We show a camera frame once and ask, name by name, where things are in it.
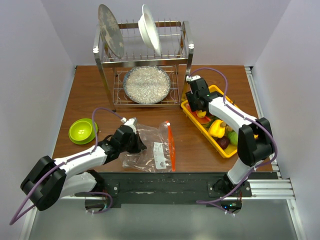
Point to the brown fake longan bunch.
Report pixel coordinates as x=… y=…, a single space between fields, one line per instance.
x=226 y=127

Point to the dark red fake fruit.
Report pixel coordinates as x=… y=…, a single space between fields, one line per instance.
x=223 y=142

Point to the fake watermelon slice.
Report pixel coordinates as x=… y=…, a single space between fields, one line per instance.
x=202 y=121

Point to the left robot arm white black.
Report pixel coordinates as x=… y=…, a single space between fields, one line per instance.
x=52 y=179

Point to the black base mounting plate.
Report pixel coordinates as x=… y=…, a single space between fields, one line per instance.
x=169 y=188

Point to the white bowl upright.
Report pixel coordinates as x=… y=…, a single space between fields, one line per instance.
x=148 y=30

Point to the speckled blue rim plate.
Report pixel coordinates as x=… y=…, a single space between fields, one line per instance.
x=147 y=85

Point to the yellow plastic tray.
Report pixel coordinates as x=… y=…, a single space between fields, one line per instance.
x=216 y=117

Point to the metal dish rack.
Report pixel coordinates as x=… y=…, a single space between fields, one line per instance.
x=175 y=59

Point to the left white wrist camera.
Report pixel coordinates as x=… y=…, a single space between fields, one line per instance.
x=131 y=122

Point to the clear zip top bag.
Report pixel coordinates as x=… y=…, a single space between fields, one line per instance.
x=159 y=155

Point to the grey patterned plate upright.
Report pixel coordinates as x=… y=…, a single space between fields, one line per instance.
x=110 y=31

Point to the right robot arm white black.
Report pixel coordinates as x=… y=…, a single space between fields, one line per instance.
x=254 y=135

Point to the green plastic bowl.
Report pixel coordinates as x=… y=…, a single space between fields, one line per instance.
x=81 y=132

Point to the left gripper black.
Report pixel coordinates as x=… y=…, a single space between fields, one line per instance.
x=139 y=146

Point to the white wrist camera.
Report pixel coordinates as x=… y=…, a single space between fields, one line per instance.
x=190 y=78
x=131 y=122

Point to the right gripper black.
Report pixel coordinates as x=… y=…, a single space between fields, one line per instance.
x=190 y=98

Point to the yellow orange fake mango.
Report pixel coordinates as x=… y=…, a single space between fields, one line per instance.
x=201 y=114

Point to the green fake cabbage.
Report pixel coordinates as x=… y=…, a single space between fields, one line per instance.
x=233 y=138

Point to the yellow fake bell pepper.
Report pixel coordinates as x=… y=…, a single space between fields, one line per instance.
x=215 y=130

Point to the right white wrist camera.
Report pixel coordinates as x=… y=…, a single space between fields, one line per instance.
x=190 y=78

